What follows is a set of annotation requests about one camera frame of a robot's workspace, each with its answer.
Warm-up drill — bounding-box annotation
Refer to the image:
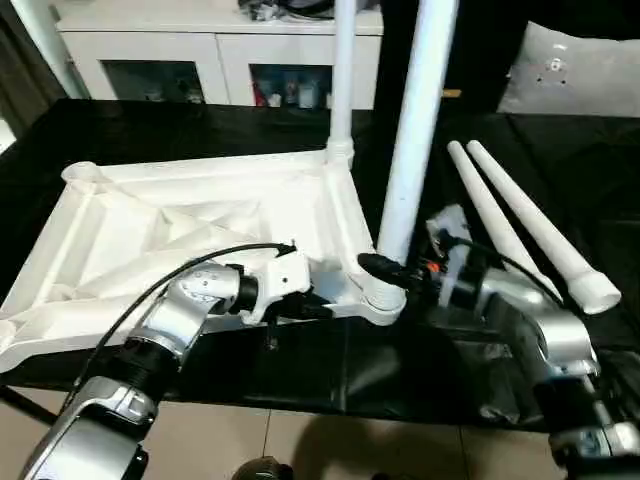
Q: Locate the white glass-door cabinet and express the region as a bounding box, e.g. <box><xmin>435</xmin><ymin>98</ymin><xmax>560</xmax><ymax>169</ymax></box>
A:
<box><xmin>55</xmin><ymin>0</ymin><xmax>386</xmax><ymax>109</ymax></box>

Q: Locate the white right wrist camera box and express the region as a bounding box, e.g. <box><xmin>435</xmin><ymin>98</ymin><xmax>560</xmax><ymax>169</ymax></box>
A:
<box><xmin>427</xmin><ymin>204</ymin><xmax>478</xmax><ymax>301</ymax></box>

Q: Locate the grey curtain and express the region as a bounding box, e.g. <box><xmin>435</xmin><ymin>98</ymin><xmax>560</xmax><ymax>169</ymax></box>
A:
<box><xmin>0</xmin><ymin>0</ymin><xmax>91</xmax><ymax>126</ymax></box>

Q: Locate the dark round kitchen appliance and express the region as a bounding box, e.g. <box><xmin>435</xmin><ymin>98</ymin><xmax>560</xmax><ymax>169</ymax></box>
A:
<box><xmin>280</xmin><ymin>0</ymin><xmax>337</xmax><ymax>19</ymax></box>

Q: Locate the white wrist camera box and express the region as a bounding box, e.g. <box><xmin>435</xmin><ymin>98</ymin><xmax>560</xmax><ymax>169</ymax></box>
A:
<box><xmin>238</xmin><ymin>250</ymin><xmax>314</xmax><ymax>327</ymax></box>
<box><xmin>427</xmin><ymin>204</ymin><xmax>478</xmax><ymax>301</ymax></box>

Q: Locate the black metal floor bar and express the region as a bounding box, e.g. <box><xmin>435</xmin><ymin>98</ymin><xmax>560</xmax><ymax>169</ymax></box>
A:
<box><xmin>0</xmin><ymin>385</ymin><xmax>33</xmax><ymax>423</ymax></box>

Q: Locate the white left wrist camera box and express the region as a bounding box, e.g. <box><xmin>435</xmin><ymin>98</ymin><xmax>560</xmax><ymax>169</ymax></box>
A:
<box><xmin>238</xmin><ymin>250</ymin><xmax>314</xmax><ymax>327</ymax></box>

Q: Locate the black cabinet with yellow label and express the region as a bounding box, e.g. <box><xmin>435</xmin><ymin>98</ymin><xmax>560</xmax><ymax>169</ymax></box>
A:
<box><xmin>380</xmin><ymin>0</ymin><xmax>531</xmax><ymax>113</ymax></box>

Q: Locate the white plastic table top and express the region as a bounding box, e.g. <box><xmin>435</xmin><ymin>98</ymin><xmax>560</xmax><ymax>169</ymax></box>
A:
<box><xmin>0</xmin><ymin>150</ymin><xmax>409</xmax><ymax>373</ymax></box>

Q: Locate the black work mat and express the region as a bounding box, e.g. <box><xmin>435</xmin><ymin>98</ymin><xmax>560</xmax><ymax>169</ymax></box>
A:
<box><xmin>0</xmin><ymin>97</ymin><xmax>640</xmax><ymax>433</ymax></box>

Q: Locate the grey white pillow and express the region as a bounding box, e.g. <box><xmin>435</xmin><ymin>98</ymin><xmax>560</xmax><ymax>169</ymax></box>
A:
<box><xmin>497</xmin><ymin>20</ymin><xmax>640</xmax><ymax>117</ymax></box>

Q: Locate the white plastic table leg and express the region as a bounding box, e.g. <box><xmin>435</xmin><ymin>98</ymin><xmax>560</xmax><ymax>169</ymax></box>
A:
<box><xmin>360</xmin><ymin>0</ymin><xmax>461</xmax><ymax>323</ymax></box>
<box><xmin>446</xmin><ymin>140</ymin><xmax>561</xmax><ymax>301</ymax></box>
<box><xmin>466</xmin><ymin>139</ymin><xmax>623</xmax><ymax>316</ymax></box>
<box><xmin>328</xmin><ymin>0</ymin><xmax>359</xmax><ymax>171</ymax></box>

